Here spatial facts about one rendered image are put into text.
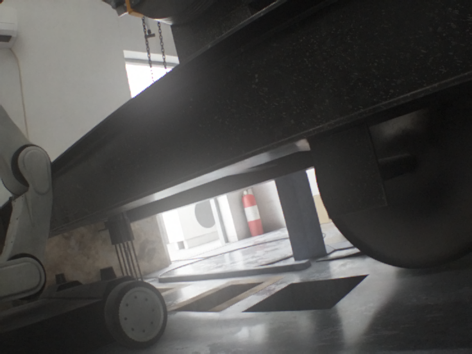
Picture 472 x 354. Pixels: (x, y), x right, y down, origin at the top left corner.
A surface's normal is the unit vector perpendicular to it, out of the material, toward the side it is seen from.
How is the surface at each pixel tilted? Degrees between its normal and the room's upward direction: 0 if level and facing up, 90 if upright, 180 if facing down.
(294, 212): 90
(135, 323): 90
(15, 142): 90
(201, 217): 90
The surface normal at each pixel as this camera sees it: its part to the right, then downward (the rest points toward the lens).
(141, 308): 0.76, -0.24
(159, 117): -0.66, 0.12
